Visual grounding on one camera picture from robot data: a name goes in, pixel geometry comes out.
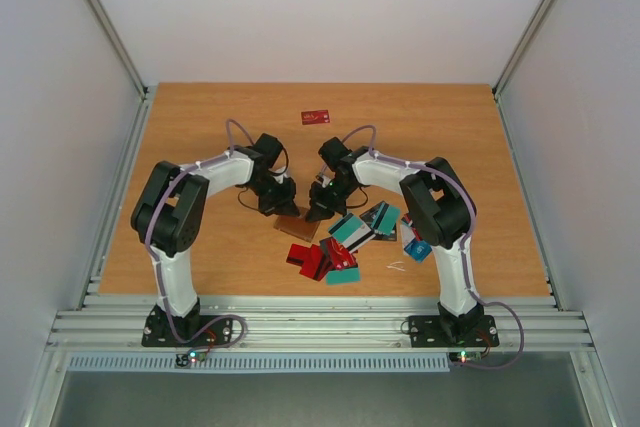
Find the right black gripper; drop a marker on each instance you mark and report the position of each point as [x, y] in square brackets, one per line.
[323, 202]

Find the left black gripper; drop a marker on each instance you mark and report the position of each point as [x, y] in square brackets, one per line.
[285, 206]

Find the brown leather card holder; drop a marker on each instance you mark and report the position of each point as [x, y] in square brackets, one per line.
[297, 227]

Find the teal card bottom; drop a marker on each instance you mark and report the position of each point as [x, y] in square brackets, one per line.
[345, 227]

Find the teal card with stripe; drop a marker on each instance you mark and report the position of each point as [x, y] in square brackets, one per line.
[385, 219]

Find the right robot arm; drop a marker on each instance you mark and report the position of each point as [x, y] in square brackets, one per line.
[438, 205]

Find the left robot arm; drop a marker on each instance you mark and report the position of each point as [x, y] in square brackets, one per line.
[168, 217]

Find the red card left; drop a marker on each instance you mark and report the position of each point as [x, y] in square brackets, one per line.
[316, 265]

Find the dark red striped card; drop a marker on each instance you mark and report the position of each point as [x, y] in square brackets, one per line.
[298, 255]

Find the small red card top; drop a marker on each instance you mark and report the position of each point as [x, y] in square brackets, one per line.
[337, 254]

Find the white card centre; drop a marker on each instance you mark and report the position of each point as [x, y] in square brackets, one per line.
[359, 238]

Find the black card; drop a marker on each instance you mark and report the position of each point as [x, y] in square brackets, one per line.
[369, 215]

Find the white card with stripe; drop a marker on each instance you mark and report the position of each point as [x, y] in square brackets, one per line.
[408, 231]

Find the lone red card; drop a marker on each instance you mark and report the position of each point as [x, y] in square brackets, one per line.
[315, 117]

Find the blue card right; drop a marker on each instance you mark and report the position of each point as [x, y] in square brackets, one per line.
[418, 250]

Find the left circuit board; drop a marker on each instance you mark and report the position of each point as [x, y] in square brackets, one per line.
[190, 359]

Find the circuit board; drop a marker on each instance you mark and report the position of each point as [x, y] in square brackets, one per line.
[464, 357]
[190, 359]

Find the right circuit board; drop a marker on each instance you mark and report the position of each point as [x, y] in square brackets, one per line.
[464, 357]

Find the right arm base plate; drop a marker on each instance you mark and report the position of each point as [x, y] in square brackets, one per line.
[430, 331]

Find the left frame post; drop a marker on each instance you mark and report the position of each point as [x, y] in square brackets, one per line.
[105, 23]

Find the frame post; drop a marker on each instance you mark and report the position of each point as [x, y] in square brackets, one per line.
[105, 23]
[535, 23]

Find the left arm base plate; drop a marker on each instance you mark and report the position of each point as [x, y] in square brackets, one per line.
[220, 329]

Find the grey slotted cable duct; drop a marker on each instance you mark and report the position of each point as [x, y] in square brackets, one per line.
[263, 363]

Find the aluminium frame rails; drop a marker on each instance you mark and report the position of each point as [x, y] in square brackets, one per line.
[317, 324]

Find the right frame post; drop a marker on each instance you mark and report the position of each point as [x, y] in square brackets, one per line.
[535, 23]

